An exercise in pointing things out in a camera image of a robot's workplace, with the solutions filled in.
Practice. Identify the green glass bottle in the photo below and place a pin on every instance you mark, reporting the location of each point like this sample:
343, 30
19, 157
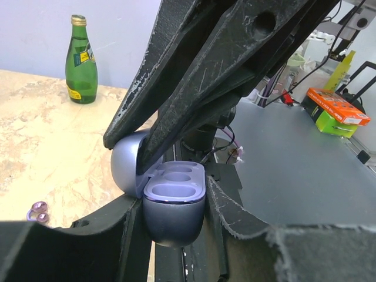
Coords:
81, 72

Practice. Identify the blue-grey earbud charging case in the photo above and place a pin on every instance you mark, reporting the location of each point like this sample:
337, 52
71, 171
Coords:
172, 192

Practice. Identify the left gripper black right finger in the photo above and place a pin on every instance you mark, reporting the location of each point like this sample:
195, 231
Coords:
241, 247

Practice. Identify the purple earbud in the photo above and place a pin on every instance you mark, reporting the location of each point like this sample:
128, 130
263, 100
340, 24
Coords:
38, 212

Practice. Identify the orange green box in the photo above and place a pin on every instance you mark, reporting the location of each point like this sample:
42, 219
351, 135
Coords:
332, 114

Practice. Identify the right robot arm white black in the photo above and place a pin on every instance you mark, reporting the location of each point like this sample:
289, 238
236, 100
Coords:
208, 129

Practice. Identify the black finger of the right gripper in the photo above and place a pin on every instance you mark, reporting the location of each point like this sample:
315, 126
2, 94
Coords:
180, 30
250, 39

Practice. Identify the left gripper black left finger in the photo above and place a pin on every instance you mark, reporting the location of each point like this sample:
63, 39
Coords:
110, 244

